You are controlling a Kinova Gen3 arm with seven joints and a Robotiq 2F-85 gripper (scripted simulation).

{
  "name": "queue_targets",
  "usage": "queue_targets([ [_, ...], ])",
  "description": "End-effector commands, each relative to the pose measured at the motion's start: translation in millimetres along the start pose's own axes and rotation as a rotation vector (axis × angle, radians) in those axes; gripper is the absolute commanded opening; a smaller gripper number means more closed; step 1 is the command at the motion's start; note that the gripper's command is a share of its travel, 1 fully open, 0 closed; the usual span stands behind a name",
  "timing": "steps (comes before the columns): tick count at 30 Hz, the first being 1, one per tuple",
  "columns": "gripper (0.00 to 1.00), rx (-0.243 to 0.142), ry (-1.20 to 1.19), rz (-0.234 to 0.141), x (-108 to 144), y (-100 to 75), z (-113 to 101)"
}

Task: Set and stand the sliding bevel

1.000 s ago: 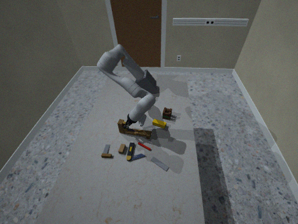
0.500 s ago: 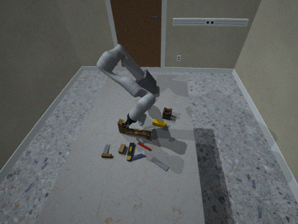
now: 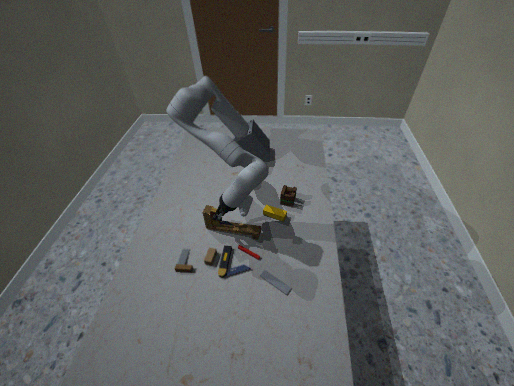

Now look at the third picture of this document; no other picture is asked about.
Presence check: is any yellow rectangular block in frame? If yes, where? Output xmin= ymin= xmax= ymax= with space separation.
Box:
xmin=263 ymin=205 xmax=287 ymax=222

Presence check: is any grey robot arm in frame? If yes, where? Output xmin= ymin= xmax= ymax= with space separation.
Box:
xmin=167 ymin=76 xmax=269 ymax=217

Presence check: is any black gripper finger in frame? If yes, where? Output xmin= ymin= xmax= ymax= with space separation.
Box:
xmin=212 ymin=205 xmax=228 ymax=221

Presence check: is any red flat bar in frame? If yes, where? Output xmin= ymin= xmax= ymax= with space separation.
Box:
xmin=238 ymin=245 xmax=260 ymax=260

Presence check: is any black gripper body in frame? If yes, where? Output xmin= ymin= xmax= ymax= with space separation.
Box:
xmin=219 ymin=194 xmax=237 ymax=215

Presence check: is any small tan wooden block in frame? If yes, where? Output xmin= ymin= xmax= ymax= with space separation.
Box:
xmin=204 ymin=247 xmax=217 ymax=266

